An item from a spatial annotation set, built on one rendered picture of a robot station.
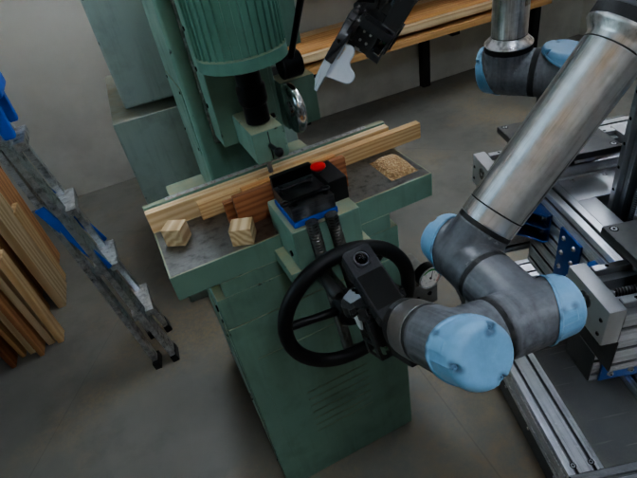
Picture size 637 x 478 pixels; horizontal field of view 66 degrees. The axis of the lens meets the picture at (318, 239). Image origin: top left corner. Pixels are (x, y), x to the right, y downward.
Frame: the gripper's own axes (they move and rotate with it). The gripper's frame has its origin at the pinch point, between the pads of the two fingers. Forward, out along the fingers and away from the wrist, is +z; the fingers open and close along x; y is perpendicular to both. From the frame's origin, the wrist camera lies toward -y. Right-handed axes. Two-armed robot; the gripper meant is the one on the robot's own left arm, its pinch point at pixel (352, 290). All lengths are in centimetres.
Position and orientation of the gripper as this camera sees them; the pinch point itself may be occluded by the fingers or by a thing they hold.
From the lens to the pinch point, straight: 82.0
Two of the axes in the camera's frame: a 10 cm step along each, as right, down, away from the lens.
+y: 3.6, 9.2, 1.3
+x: 8.9, -3.9, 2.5
